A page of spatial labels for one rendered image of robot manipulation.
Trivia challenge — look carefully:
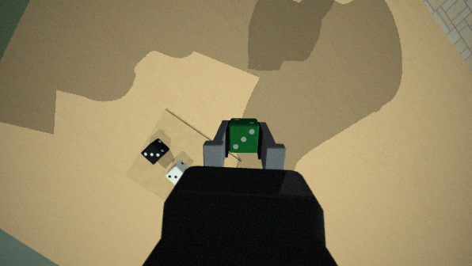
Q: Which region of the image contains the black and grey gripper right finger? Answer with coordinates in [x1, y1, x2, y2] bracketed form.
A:
[257, 122, 286, 169]

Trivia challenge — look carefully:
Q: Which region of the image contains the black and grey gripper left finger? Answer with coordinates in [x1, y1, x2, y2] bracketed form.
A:
[203, 120, 230, 167]

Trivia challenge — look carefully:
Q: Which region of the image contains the green die with white pips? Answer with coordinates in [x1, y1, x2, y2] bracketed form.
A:
[228, 118, 260, 153]

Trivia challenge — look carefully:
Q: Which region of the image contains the tan square mat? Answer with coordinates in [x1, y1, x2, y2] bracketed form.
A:
[126, 109, 242, 200]

